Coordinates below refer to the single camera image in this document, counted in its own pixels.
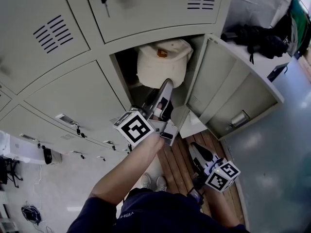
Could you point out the silver door lock latch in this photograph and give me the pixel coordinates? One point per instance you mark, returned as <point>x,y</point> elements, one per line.
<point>239,119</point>

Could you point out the white box appliance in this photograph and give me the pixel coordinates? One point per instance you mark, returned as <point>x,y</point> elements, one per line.
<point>19,147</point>

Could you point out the grey metal locker cabinet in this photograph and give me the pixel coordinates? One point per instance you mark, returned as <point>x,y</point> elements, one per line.
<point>73,86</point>

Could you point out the beige cap item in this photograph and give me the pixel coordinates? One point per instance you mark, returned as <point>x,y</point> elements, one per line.
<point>160,67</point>

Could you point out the person's navy shirt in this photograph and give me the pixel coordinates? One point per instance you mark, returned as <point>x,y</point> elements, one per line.
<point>155,215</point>

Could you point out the pile of black clothing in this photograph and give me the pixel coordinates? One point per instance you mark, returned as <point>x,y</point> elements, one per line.
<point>262,41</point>

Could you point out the person's white shoe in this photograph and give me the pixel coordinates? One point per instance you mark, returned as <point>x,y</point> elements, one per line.
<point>145,182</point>
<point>162,184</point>

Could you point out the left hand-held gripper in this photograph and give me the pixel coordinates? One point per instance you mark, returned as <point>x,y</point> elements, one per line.
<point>134,128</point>

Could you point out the grey metal locker door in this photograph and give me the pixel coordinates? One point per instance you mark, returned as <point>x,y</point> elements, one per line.
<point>226,81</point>

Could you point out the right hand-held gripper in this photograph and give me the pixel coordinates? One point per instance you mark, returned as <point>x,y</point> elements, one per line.
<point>222,176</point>

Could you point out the person's right forearm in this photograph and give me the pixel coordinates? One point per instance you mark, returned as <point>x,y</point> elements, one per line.
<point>224,207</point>

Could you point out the person's left hand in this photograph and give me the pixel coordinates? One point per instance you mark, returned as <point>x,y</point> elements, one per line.
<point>160,108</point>

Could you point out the green hanging cloth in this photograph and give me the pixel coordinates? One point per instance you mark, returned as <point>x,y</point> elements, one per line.
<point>300,21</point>

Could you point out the person's left white shoe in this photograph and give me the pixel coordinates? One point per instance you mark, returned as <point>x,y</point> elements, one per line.
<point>145,182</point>

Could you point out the wooden slat platform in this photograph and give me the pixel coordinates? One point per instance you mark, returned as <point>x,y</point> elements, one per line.
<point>181,169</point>

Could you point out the black chair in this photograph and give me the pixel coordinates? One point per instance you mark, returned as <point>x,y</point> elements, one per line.
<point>8,171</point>

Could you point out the row of small locker keys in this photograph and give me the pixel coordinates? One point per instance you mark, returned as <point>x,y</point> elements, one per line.
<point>79,130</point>

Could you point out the small white and black device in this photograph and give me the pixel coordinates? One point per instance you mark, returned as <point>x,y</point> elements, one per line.
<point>51,156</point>

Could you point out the person's left forearm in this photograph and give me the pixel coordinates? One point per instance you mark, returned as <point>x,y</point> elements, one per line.
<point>131,164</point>

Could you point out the person's right white shoe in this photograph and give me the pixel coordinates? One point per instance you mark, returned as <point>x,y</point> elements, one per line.
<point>162,184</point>

